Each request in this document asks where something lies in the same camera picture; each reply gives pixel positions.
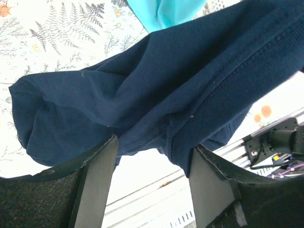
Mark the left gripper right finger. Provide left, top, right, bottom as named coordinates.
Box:
left=189, top=146, right=304, bottom=228

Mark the white laundry basket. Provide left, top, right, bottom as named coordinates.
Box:
left=194, top=0, right=241, bottom=19

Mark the teal t shirt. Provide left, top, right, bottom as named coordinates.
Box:
left=127, top=0, right=206, bottom=33

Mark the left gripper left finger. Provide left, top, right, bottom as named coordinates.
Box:
left=0, top=136, right=118, bottom=228

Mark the navy blue t shirt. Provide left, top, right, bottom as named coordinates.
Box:
left=9, top=0, right=304, bottom=174

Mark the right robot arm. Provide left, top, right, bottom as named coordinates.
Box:
left=268, top=117, right=304, bottom=157

